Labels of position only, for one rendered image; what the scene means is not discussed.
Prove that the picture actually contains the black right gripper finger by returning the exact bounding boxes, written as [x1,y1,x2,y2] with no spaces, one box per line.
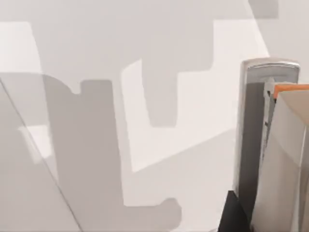
[218,190,253,232]

